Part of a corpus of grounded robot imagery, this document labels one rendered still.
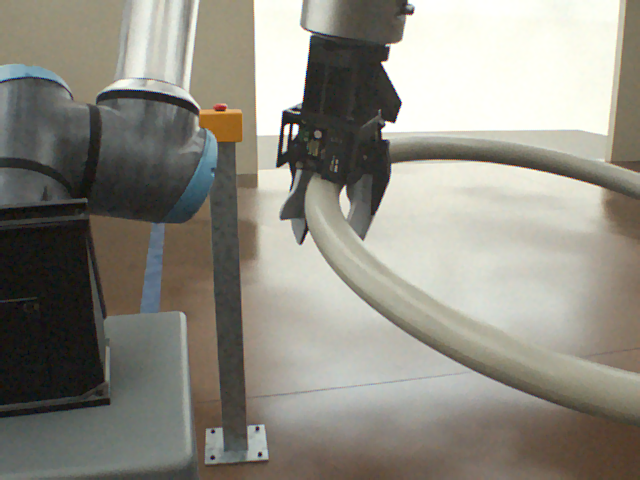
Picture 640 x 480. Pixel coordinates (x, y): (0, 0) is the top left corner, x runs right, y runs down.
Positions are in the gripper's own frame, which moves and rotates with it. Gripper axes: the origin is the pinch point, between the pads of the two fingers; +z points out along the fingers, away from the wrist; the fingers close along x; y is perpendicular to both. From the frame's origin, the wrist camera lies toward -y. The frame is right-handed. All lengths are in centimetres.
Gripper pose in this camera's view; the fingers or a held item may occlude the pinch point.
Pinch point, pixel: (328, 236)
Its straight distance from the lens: 64.3
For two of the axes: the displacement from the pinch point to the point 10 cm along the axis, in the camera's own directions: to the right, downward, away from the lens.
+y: -3.7, 3.6, -8.6
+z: -1.3, 8.9, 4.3
